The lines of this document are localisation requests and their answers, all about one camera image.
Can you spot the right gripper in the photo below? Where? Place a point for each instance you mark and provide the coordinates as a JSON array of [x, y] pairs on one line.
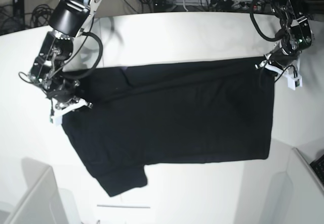
[[63, 97]]

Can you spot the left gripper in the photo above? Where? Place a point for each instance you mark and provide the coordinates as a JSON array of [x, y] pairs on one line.
[[281, 65]]

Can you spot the black T-shirt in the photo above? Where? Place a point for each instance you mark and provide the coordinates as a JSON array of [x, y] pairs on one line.
[[200, 112]]

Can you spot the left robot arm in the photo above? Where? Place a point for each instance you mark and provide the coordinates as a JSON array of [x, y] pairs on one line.
[[293, 37]]

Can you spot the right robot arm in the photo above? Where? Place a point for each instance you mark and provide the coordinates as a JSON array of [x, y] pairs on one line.
[[68, 21]]

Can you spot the white power strip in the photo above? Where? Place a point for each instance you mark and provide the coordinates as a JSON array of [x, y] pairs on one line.
[[213, 5]]

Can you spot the white partition panel left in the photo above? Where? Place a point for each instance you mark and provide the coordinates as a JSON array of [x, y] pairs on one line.
[[30, 194]]

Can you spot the white partition panel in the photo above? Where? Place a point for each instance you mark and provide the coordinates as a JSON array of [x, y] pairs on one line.
[[30, 194], [295, 195]]

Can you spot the black keyboard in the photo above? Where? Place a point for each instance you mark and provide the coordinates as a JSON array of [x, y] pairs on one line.
[[318, 168]]

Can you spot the white partition panel right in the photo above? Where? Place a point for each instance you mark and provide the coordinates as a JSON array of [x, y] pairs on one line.
[[295, 195]]

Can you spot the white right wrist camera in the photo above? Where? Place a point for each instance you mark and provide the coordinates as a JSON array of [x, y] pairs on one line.
[[56, 119]]

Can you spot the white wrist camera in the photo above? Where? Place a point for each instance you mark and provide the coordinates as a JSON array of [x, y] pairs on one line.
[[294, 83], [56, 119]]

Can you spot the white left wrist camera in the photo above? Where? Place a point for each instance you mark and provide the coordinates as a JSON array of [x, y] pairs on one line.
[[294, 83]]

